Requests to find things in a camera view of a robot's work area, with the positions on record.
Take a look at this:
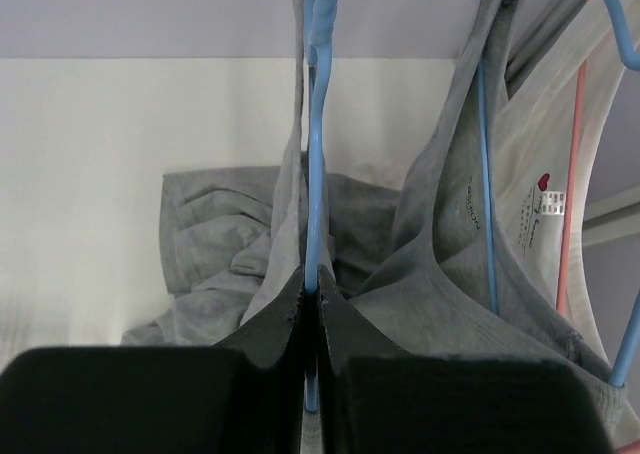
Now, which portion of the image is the grey tank top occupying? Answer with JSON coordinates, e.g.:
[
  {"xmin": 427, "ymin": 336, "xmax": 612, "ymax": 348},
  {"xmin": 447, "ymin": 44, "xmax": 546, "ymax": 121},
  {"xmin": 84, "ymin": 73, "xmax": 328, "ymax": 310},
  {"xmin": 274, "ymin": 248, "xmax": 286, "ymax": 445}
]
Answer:
[{"xmin": 122, "ymin": 0, "xmax": 629, "ymax": 454}]

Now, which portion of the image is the white tank top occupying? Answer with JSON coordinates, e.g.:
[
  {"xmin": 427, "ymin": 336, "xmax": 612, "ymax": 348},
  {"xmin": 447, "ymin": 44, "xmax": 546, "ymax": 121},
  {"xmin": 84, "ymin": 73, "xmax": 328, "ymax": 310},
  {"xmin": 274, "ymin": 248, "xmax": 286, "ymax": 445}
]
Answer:
[{"xmin": 491, "ymin": 0, "xmax": 625, "ymax": 355}]

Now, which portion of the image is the blue wire hanger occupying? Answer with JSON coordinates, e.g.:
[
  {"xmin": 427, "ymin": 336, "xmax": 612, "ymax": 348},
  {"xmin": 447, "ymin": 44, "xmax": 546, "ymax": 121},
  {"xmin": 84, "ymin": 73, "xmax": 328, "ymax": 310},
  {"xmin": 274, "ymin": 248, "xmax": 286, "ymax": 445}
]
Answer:
[
  {"xmin": 299, "ymin": 0, "xmax": 501, "ymax": 415},
  {"xmin": 582, "ymin": 0, "xmax": 639, "ymax": 383}
]

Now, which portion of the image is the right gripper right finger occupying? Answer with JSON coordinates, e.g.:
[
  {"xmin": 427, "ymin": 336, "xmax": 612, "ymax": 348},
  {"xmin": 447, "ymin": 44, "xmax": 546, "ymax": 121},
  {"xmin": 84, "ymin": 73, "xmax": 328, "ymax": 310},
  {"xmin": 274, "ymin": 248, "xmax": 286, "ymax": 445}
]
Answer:
[{"xmin": 316, "ymin": 265, "xmax": 625, "ymax": 453}]

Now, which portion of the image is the right aluminium frame post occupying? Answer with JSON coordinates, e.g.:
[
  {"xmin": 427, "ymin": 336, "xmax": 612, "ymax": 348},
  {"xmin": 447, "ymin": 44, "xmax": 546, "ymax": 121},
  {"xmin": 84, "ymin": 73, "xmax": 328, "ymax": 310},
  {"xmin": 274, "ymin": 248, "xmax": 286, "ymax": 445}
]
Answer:
[{"xmin": 507, "ymin": 0, "xmax": 639, "ymax": 247}]

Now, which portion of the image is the pink wire hanger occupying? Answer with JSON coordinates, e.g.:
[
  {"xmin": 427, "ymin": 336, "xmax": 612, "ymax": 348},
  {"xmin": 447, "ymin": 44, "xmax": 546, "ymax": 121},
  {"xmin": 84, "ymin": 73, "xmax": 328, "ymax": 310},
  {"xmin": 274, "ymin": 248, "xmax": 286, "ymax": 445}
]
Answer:
[{"xmin": 556, "ymin": 27, "xmax": 639, "ymax": 453}]

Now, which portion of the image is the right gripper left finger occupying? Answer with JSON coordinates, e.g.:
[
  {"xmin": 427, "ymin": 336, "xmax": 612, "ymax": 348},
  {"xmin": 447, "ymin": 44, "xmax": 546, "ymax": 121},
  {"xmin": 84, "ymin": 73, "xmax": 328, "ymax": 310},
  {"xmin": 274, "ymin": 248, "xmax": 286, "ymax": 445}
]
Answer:
[{"xmin": 1, "ymin": 270, "xmax": 304, "ymax": 453}]

